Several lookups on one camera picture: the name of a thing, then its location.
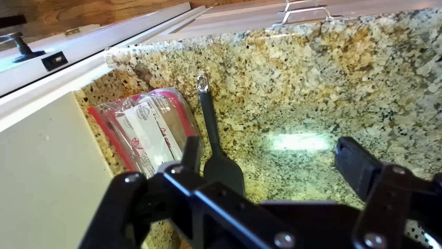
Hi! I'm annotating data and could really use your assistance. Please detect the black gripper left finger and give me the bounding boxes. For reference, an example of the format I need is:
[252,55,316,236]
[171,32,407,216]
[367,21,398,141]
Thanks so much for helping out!
[80,135,204,249]

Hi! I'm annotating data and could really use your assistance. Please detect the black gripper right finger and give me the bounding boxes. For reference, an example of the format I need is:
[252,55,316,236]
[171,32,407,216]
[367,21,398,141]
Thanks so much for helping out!
[334,135,442,249]

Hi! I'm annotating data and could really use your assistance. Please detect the white lower cabinet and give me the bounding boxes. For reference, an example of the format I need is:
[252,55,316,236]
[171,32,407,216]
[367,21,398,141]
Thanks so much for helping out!
[0,91,116,249]

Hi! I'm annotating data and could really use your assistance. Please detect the black flat spatula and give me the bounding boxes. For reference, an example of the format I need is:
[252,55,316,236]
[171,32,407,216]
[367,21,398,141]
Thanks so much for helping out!
[196,73,246,196]

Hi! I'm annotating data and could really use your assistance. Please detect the black door latch plate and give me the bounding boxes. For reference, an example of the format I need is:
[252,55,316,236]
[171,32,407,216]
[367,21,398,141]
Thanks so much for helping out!
[40,51,69,72]

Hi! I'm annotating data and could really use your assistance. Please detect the white room door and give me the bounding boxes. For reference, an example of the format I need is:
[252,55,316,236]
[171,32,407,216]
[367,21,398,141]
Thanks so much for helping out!
[0,1,192,95]

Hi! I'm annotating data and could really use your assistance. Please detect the white door frame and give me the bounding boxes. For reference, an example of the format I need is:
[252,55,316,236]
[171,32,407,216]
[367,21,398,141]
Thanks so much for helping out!
[0,5,212,133]

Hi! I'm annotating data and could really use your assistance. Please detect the black door lever handle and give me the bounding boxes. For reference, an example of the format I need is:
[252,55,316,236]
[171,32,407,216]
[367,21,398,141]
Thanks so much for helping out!
[0,30,47,65]

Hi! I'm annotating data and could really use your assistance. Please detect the white wire rack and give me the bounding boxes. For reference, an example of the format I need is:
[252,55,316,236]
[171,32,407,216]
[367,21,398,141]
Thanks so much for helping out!
[279,0,334,27]

